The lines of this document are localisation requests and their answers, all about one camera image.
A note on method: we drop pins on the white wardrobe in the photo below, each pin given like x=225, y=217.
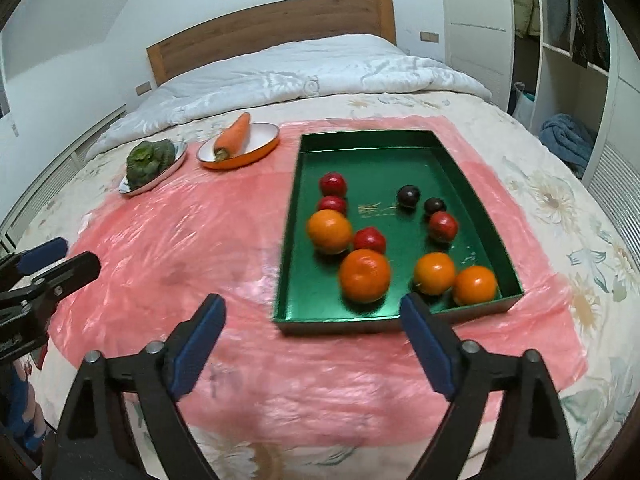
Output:
x=475, y=20

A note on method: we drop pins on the blue folded towel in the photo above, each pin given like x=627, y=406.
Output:
x=567, y=142

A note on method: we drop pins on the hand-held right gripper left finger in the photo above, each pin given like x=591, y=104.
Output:
x=200, y=340

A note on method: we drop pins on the white duvet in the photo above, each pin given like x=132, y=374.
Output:
x=300, y=70

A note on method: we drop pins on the green leafy vegetable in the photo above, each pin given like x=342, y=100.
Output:
x=150, y=162

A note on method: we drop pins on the orange rimmed white bowl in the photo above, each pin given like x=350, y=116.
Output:
x=260, y=140

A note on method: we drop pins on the orange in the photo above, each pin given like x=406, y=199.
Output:
x=434, y=272
x=475, y=285
x=328, y=230
x=365, y=275

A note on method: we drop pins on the white bag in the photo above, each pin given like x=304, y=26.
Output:
x=523, y=102

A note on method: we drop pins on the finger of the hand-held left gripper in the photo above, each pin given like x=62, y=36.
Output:
x=45, y=252
x=75, y=270

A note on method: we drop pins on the blue grey hanging garment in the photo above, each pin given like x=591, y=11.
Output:
x=559, y=10

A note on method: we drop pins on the red tomato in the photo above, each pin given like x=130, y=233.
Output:
x=442, y=225

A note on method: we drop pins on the pink plastic sheet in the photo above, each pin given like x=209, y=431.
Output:
x=200, y=240

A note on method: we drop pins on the white oval plate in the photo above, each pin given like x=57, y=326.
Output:
x=177, y=160

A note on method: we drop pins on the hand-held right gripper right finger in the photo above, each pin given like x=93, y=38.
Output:
x=427, y=340

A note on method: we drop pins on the carrot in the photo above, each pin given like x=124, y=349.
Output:
x=232, y=137

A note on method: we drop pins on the wooden headboard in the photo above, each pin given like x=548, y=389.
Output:
x=275, y=25

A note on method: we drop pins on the person's left hand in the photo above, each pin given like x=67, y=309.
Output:
x=17, y=400

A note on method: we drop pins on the green rectangular tray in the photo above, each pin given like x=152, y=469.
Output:
x=380, y=160

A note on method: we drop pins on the dark hanging clothes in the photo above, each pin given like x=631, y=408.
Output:
x=590, y=25

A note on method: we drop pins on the wall switch panel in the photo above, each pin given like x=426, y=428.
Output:
x=143, y=87
x=429, y=36

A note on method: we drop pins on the white slatted radiator cover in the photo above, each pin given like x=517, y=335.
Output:
x=55, y=170

